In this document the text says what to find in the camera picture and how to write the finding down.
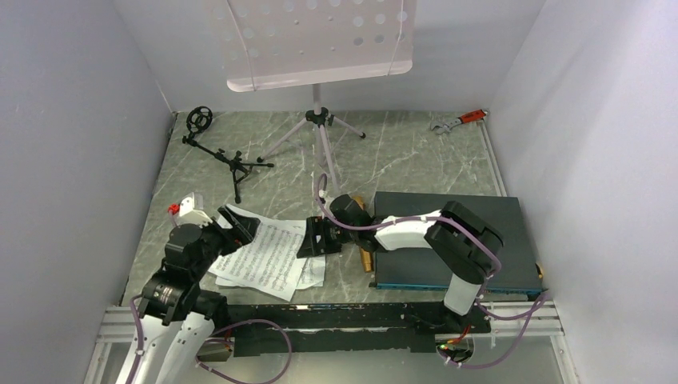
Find lilac music stand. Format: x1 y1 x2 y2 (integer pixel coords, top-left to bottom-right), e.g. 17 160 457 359
203 1 417 188

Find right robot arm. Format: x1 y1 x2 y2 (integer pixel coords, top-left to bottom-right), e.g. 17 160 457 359
296 194 504 332

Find gold microphone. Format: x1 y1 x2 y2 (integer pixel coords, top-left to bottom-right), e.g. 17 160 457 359
352 195 374 273

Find black microphone stand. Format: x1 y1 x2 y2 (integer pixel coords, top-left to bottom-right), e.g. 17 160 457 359
181 106 275 204

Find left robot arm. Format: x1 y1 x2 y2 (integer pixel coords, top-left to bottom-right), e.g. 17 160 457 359
117 206 261 383

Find sheet music page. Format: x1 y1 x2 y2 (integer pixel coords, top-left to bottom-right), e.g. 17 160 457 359
209 204 305 302
215 256 326 290

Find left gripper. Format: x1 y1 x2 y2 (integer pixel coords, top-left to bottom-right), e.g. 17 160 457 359
192 205 259 279

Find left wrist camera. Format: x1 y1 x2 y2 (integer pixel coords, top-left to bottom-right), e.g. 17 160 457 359
167 192 210 227

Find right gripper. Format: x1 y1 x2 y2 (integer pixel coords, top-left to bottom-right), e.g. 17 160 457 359
297 215 357 258

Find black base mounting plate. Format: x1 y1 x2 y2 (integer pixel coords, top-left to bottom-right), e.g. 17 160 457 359
208 302 491 357

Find aluminium frame rail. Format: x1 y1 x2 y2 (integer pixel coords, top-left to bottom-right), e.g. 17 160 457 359
96 301 561 343

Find orange handled adjustable wrench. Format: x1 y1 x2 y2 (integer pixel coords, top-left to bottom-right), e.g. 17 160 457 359
429 109 489 135

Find dark blue flat box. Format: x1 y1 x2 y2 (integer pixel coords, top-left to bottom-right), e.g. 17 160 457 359
374 191 543 298

